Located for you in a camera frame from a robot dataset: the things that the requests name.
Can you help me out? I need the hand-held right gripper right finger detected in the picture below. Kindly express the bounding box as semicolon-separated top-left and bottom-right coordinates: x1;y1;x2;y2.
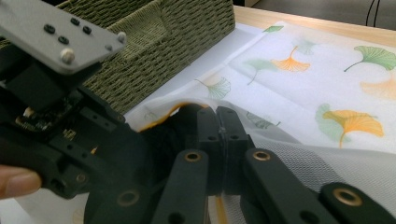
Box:
216;105;257;196

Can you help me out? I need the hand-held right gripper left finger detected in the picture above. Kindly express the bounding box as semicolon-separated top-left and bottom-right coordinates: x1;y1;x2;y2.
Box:
186;105;226;196

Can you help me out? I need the black garment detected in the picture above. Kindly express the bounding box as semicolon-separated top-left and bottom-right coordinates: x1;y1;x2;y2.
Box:
138;104;201;191

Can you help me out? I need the white leaf-print mesh laundry bag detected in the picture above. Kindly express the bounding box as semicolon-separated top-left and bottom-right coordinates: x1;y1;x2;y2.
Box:
13;21;396;224

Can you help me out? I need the green woven basket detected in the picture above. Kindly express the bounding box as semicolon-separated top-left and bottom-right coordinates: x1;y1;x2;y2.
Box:
55;0;236;115

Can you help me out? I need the white table cover sheet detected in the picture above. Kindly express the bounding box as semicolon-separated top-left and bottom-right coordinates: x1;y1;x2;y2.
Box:
123;21;267;123

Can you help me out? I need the black wall cable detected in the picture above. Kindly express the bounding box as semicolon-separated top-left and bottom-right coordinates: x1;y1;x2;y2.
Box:
364;0;383;21

